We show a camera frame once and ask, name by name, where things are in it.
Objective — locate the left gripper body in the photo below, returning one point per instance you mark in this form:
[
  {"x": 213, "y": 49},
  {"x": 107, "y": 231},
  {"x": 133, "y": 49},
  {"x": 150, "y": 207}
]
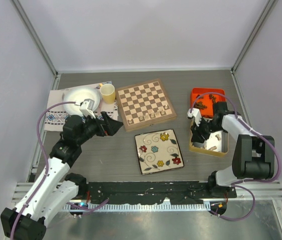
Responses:
[{"x": 93, "y": 127}]

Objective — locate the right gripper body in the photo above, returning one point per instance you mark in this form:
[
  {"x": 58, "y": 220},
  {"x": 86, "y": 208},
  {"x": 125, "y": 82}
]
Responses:
[{"x": 205, "y": 128}]

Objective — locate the light rook piece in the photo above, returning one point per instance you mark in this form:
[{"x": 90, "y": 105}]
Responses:
[{"x": 130, "y": 121}]

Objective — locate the light queen piece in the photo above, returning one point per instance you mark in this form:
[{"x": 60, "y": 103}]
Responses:
[{"x": 152, "y": 114}]

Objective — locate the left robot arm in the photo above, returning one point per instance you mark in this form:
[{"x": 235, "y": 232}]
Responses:
[{"x": 55, "y": 187}]

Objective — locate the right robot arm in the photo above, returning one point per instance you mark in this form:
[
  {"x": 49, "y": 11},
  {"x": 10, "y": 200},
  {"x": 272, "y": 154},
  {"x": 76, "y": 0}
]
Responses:
[{"x": 253, "y": 158}]

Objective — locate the dark chess pieces pile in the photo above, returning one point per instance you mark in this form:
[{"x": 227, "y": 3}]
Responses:
[{"x": 205, "y": 102}]

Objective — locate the light piece lying tin bottom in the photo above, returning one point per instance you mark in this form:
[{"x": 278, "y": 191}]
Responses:
[{"x": 213, "y": 148}]

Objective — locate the gold metal tin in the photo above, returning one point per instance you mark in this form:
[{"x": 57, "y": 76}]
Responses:
[{"x": 202, "y": 148}]

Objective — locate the orange plastic box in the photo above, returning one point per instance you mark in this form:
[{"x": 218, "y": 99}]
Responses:
[{"x": 207, "y": 113}]

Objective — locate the yellow mug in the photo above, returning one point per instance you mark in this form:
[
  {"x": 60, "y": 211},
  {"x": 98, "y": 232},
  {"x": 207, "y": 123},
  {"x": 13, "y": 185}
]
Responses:
[{"x": 108, "y": 93}]

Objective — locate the white round bowl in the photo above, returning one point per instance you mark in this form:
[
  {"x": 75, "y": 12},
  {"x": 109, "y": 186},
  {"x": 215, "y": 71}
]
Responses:
[{"x": 78, "y": 95}]

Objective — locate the wooden chessboard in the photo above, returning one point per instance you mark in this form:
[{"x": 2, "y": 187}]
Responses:
[{"x": 142, "y": 98}]

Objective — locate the patterned placemat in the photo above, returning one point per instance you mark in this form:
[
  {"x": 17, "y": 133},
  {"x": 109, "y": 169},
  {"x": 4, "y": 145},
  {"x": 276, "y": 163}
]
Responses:
[{"x": 55, "y": 118}]

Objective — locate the floral square plate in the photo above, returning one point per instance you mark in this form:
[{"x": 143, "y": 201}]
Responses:
[{"x": 158, "y": 151}]

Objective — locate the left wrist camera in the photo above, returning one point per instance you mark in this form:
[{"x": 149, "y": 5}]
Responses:
[{"x": 86, "y": 108}]

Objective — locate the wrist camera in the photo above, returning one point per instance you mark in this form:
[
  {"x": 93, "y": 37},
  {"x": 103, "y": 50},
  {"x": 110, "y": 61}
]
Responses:
[
  {"x": 195, "y": 115},
  {"x": 86, "y": 108}
]

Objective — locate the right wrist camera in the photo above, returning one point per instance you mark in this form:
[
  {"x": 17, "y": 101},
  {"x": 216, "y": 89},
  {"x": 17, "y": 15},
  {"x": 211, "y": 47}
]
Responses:
[{"x": 195, "y": 115}]

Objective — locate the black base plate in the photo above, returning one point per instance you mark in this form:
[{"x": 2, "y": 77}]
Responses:
[{"x": 152, "y": 192}]

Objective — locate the white slotted cable duct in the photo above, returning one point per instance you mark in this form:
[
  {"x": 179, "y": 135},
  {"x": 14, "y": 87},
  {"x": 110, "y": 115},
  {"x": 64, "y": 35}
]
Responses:
[{"x": 166, "y": 206}]

